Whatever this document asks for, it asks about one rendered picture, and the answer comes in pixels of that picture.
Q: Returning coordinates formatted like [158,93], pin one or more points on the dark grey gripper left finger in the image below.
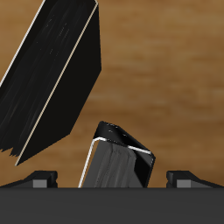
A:
[40,180]

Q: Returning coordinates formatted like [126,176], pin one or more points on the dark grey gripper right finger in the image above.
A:
[182,180]

